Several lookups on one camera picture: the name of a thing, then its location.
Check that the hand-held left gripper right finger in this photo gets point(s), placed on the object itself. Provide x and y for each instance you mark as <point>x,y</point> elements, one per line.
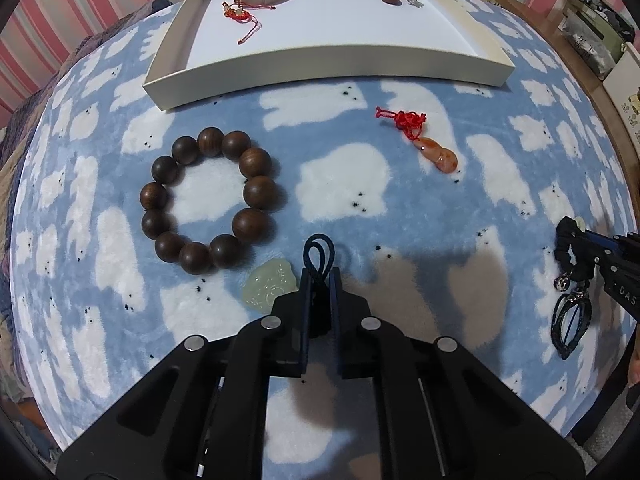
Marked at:
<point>336,310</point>

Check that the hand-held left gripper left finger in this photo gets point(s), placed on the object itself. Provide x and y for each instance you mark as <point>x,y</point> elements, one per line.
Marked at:
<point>306,310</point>

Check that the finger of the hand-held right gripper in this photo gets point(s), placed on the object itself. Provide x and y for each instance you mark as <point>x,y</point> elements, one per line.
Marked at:
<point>620,267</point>
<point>605,242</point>

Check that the white shallow cardboard box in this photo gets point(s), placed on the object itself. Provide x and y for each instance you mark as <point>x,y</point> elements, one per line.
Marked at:
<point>325,40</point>

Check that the person's right hand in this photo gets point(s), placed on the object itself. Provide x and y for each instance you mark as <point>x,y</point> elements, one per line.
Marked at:
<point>635,365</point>

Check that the green storage box with clutter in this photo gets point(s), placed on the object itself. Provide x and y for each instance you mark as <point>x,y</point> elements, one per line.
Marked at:
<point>595,35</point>

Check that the striped patchwork quilt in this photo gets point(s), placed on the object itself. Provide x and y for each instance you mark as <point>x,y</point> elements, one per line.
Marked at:
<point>10,160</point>

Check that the wooden bed frame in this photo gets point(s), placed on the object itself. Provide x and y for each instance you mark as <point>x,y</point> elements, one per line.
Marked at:
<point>550,45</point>

